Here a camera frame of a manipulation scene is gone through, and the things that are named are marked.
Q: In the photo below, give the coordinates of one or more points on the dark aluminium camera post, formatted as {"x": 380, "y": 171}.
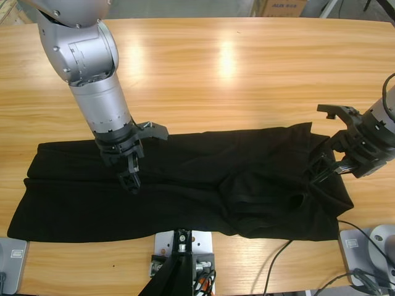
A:
{"x": 172, "y": 280}

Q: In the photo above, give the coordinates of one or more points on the black corner bracket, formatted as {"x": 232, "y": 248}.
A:
{"x": 157, "y": 257}
{"x": 182, "y": 235}
{"x": 210, "y": 259}

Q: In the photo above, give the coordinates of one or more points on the grey arm base disc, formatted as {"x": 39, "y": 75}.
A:
{"x": 382, "y": 240}

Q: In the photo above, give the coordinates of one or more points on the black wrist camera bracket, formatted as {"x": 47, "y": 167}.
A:
{"x": 334, "y": 109}
{"x": 157, "y": 131}

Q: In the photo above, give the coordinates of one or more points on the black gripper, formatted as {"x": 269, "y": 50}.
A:
{"x": 358, "y": 148}
{"x": 117, "y": 146}

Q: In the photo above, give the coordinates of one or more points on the wooden crate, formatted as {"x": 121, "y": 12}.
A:
{"x": 9, "y": 12}

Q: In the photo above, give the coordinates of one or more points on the black diagonal bar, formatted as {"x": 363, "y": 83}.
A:
{"x": 385, "y": 7}

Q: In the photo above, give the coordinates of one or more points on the white box with AUX print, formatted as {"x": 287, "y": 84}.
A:
{"x": 284, "y": 10}

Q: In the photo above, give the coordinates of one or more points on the white metal mounting plate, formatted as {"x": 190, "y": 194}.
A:
{"x": 163, "y": 246}

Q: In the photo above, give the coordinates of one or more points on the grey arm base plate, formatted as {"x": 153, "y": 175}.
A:
{"x": 348, "y": 256}
{"x": 15, "y": 271}

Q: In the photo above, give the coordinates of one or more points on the grey metal stand leg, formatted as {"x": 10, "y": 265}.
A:
{"x": 327, "y": 9}

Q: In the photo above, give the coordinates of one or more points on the black Unitree polo shirt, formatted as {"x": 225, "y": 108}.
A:
{"x": 185, "y": 200}

